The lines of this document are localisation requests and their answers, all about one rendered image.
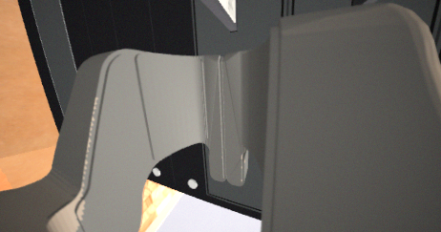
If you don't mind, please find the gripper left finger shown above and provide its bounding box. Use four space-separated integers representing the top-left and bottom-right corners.
0 49 226 232

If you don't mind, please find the black server rack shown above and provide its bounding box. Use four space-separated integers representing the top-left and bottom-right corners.
17 0 441 221

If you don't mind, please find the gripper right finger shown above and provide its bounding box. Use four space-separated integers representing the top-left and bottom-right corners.
222 3 441 232

